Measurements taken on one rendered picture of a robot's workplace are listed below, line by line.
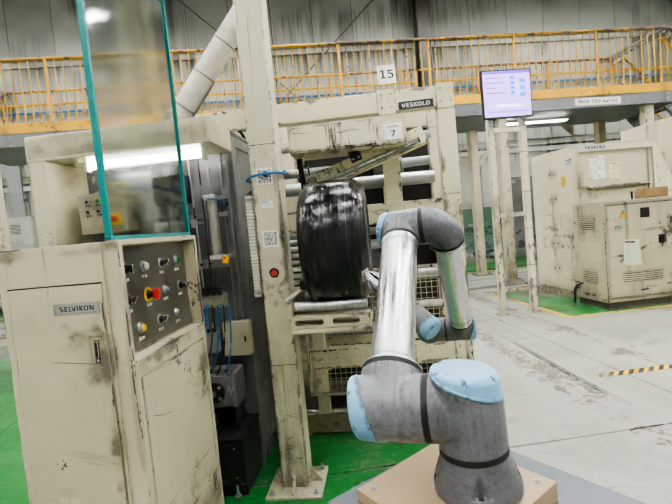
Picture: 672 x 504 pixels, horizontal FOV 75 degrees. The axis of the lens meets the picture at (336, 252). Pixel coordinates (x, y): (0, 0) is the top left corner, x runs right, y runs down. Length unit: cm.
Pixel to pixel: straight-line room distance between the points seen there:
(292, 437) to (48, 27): 1196
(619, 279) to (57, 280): 556
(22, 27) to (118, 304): 1219
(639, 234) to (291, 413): 485
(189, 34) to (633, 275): 1035
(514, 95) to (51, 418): 532
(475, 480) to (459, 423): 12
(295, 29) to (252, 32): 985
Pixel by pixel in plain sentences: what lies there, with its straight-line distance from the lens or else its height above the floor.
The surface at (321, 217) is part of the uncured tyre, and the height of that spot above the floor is 129.
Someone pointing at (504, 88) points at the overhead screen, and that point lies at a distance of 578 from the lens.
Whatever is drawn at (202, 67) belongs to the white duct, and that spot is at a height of 214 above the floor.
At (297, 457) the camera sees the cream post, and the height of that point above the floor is 17.
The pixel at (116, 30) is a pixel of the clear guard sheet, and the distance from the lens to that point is 175.
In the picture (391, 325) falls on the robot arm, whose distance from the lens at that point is 114.
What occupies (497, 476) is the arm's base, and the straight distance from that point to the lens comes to 107.
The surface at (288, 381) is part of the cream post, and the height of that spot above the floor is 54.
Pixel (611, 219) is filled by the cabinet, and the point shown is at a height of 104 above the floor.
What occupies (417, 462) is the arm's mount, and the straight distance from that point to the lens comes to 124.
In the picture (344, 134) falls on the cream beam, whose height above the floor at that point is 171.
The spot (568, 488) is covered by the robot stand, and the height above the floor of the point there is 60.
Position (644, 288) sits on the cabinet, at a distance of 625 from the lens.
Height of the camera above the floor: 125
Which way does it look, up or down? 3 degrees down
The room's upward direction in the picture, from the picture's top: 5 degrees counter-clockwise
